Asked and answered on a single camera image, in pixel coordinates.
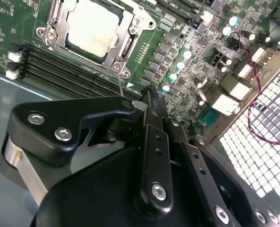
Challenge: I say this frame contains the metal socket cover frame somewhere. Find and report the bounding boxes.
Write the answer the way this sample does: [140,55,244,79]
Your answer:
[35,0,137,79]

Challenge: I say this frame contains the silver CPU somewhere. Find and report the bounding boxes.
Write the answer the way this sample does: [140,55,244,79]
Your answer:
[64,6,121,60]

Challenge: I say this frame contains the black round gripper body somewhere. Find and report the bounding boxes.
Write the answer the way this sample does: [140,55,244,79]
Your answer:
[30,145,216,227]

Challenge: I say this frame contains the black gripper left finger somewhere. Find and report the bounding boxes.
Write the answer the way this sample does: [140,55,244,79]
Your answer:
[7,85,175,212]

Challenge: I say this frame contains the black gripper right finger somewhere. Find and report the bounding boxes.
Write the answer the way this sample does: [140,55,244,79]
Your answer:
[156,88,280,227]

